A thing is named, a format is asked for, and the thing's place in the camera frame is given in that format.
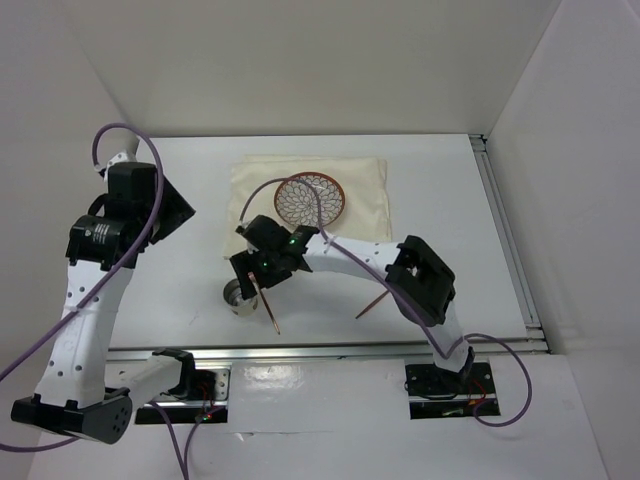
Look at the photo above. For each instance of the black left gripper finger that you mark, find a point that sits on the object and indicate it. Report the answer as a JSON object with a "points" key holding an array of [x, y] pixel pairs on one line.
{"points": [[164, 228], [174, 209]]}

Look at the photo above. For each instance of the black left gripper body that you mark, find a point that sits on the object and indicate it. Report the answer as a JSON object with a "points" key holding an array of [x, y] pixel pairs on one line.
{"points": [[151, 208]]}

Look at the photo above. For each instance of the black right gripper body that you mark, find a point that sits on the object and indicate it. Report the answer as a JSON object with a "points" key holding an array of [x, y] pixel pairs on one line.
{"points": [[267, 259]]}

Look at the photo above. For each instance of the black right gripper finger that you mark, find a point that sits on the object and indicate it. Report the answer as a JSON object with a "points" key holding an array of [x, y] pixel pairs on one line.
{"points": [[269, 275], [244, 265]]}

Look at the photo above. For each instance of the copper fork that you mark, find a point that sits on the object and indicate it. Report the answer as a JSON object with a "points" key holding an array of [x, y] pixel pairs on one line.
{"points": [[265, 303]]}

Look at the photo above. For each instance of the small metal cup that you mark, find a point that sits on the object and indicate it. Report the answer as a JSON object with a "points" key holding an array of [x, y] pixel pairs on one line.
{"points": [[232, 296]]}

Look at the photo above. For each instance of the floral patterned plate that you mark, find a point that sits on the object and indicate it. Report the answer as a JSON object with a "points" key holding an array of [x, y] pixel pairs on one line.
{"points": [[309, 197]]}

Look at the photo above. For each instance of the cream cloth napkin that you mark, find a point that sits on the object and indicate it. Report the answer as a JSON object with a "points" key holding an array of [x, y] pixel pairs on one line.
{"points": [[366, 213]]}

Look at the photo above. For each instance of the copper knife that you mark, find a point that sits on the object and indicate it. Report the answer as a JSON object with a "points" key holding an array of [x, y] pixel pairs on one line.
{"points": [[372, 305]]}

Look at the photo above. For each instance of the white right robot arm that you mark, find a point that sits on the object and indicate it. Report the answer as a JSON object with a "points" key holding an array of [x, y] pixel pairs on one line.
{"points": [[420, 282]]}

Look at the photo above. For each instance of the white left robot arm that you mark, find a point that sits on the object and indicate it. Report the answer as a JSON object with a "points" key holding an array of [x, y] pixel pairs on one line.
{"points": [[72, 398]]}

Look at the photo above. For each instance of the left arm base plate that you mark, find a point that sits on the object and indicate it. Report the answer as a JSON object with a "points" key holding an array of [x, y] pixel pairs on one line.
{"points": [[206, 401]]}

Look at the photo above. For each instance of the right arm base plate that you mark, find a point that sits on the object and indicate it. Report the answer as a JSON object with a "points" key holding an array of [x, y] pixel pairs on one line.
{"points": [[430, 397]]}

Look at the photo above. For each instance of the aluminium front rail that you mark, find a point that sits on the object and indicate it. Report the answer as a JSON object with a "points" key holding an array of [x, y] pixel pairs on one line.
{"points": [[341, 351]]}

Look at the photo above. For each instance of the aluminium rail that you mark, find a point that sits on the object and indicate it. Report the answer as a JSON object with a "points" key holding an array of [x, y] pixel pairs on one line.
{"points": [[341, 351], [535, 332]]}

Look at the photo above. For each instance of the aluminium right side rail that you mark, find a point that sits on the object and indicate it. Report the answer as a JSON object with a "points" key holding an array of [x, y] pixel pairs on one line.
{"points": [[535, 332]]}

